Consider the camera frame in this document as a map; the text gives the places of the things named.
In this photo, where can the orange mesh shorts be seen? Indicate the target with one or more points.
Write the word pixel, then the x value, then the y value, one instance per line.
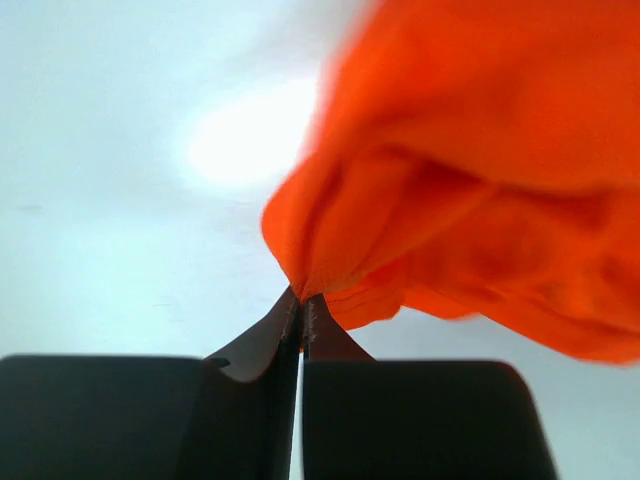
pixel 476 157

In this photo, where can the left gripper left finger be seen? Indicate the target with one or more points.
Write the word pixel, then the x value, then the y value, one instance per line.
pixel 226 416

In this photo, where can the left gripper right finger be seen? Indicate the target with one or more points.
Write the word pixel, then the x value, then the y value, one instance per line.
pixel 364 418

